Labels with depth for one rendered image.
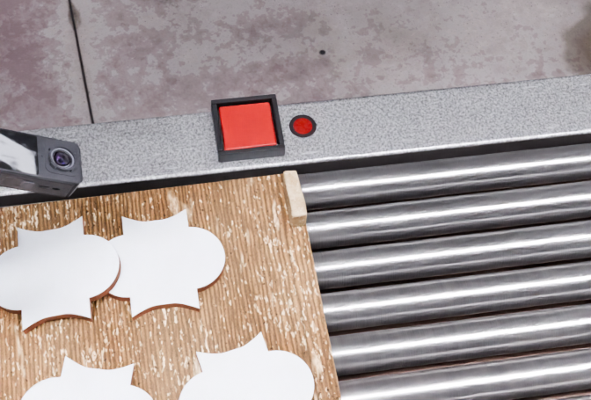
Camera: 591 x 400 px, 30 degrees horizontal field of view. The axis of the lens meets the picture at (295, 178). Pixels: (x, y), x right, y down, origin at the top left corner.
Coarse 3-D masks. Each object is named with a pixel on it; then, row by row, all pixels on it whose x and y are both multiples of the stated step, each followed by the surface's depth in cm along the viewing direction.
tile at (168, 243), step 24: (120, 240) 116; (144, 240) 116; (168, 240) 116; (192, 240) 116; (216, 240) 117; (120, 264) 115; (144, 264) 115; (168, 264) 115; (192, 264) 115; (216, 264) 115; (120, 288) 113; (144, 288) 113; (168, 288) 114; (192, 288) 114; (144, 312) 113
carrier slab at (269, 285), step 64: (192, 192) 121; (256, 192) 121; (256, 256) 117; (0, 320) 112; (64, 320) 112; (128, 320) 113; (192, 320) 113; (256, 320) 114; (320, 320) 114; (0, 384) 109; (320, 384) 110
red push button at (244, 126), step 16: (224, 112) 127; (240, 112) 127; (256, 112) 127; (224, 128) 126; (240, 128) 126; (256, 128) 126; (272, 128) 126; (224, 144) 125; (240, 144) 125; (256, 144) 125; (272, 144) 125
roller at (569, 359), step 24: (504, 360) 115; (528, 360) 115; (552, 360) 115; (576, 360) 115; (360, 384) 112; (384, 384) 112; (408, 384) 113; (432, 384) 113; (456, 384) 113; (480, 384) 113; (504, 384) 113; (528, 384) 114; (552, 384) 114; (576, 384) 115
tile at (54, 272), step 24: (24, 240) 115; (48, 240) 115; (72, 240) 115; (96, 240) 115; (0, 264) 114; (24, 264) 114; (48, 264) 113; (72, 264) 113; (96, 264) 113; (0, 288) 112; (24, 288) 112; (48, 288) 112; (72, 288) 112; (96, 288) 112; (24, 312) 111; (48, 312) 111; (72, 312) 111
